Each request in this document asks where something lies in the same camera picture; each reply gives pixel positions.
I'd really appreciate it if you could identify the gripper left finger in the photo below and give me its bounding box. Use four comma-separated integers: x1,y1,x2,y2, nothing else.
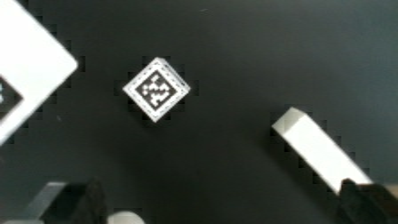
23,179,107,224

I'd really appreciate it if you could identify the white U-shaped obstacle fence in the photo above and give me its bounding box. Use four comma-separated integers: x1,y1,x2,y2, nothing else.
272,107,373,194

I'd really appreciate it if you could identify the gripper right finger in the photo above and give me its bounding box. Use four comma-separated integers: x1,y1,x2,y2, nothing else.
336,179,398,224

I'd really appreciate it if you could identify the white tagged cube nut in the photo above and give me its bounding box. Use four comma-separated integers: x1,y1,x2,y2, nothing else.
107,210,146,224
123,57,190,122

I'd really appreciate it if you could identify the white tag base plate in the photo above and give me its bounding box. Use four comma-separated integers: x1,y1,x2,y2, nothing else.
0,0,78,146

